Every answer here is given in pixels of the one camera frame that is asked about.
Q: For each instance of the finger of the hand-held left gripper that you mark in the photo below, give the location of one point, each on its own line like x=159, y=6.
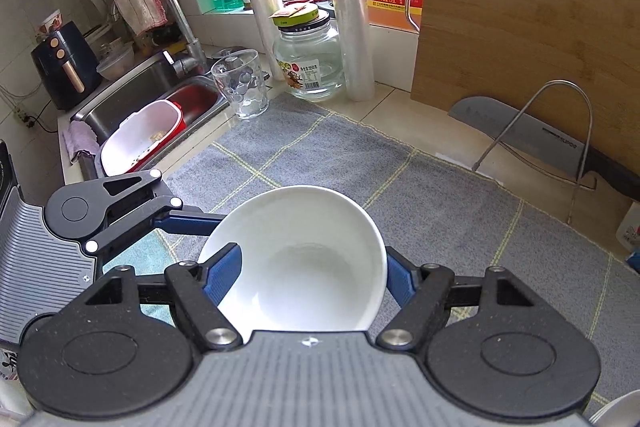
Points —
x=190, y=224

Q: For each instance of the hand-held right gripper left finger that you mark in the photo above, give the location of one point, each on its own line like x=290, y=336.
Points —
x=222, y=277

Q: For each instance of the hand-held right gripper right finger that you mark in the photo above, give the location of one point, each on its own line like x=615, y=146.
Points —
x=400, y=279

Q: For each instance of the white floral bowl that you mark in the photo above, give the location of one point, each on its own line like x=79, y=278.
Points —
x=620, y=412
x=305, y=267

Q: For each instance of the teal printed mat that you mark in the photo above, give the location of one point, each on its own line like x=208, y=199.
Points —
x=150, y=252

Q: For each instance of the white and red basin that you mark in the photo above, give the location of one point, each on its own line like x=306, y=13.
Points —
x=135, y=142

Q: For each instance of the purple rag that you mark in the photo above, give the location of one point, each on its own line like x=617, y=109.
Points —
x=80, y=139

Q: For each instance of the grey checked dish mat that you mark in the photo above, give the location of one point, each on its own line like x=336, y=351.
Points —
x=350, y=147

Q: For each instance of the steel sink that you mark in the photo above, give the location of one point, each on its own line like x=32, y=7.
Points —
x=145, y=82

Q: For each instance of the dotted clear glass cup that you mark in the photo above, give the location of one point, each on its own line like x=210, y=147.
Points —
x=240, y=82

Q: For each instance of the clear plastic container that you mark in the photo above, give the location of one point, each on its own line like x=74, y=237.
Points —
x=116, y=63

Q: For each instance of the steel faucet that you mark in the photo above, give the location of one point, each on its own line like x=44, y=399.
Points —
x=187, y=42

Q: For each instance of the black air fryer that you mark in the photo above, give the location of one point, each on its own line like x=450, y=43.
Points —
x=62, y=67

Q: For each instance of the green lid glass jar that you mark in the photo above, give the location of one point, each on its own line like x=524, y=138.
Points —
x=310, y=57

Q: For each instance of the short plastic wrap roll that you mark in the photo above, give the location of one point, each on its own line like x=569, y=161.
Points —
x=262, y=17

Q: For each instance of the white and pink dish cloth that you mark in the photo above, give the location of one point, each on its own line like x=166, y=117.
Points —
x=140, y=4

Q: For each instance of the white and blue salt bag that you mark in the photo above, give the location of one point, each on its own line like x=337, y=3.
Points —
x=630, y=227

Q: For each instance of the tall plastic wrap roll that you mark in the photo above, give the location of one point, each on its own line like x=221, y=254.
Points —
x=347, y=7

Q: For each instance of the wooden cutting board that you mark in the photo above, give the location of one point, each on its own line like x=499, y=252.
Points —
x=525, y=7

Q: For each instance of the wall power outlet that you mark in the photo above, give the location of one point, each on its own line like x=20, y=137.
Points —
x=24, y=117

